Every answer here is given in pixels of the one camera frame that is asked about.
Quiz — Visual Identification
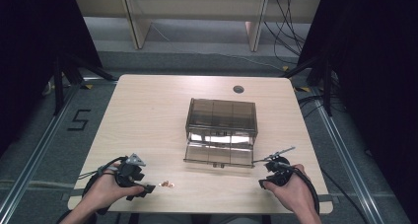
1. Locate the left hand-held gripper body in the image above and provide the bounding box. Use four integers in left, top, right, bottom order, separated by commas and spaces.
113, 153, 148, 189

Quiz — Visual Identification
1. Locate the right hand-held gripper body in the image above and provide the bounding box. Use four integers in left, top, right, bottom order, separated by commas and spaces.
251, 146, 297, 188

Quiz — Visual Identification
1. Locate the clear brown drawer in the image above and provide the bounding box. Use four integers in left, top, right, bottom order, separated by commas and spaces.
182, 140, 256, 170

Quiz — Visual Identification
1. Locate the clear brown drawer box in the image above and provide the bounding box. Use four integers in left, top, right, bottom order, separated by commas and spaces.
184, 97, 259, 153

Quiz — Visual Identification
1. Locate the person's left hand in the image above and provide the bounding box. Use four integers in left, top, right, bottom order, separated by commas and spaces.
86, 166, 146, 212

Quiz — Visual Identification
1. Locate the person's right hand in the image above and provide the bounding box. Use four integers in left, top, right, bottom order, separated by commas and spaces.
262, 164, 317, 216

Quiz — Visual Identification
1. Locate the black metal stand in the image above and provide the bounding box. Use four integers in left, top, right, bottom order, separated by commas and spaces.
52, 53, 118, 117
279, 55, 334, 117

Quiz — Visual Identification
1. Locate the black curtain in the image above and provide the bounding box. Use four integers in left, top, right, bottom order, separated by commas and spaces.
0, 0, 104, 157
296, 0, 418, 223

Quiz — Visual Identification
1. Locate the light wooden desk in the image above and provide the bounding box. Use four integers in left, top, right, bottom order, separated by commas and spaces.
72, 0, 322, 53

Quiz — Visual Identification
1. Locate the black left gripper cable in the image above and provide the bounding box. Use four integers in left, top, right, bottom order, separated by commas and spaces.
78, 156, 128, 216

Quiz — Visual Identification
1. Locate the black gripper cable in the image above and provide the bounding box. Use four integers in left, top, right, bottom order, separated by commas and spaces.
277, 162, 321, 216
78, 156, 128, 216

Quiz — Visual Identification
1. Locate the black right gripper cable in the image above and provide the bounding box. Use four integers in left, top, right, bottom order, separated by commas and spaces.
277, 162, 321, 216

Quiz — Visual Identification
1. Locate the aluminium floor rail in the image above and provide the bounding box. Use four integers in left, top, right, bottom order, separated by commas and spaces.
0, 85, 81, 224
309, 87, 386, 224

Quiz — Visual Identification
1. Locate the black floor cable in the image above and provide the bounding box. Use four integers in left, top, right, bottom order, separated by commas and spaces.
318, 167, 371, 224

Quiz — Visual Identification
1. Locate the bundle of black cables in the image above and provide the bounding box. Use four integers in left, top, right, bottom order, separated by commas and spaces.
263, 0, 313, 66

